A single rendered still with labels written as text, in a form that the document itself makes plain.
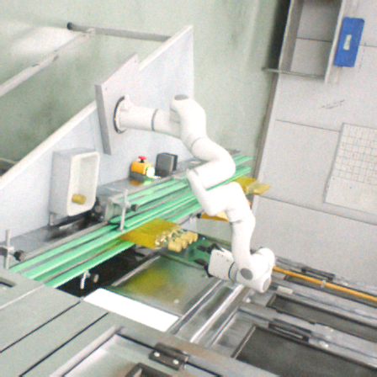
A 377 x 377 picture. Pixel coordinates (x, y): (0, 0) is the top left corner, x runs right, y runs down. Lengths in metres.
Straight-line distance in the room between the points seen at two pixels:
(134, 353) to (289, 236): 7.17
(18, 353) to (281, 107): 7.13
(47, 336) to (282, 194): 7.13
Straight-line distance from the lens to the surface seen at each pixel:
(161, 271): 2.05
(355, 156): 7.64
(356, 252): 7.92
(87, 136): 1.96
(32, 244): 1.68
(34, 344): 0.87
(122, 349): 0.91
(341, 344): 1.93
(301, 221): 7.91
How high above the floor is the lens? 1.80
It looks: 24 degrees down
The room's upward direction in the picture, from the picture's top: 106 degrees clockwise
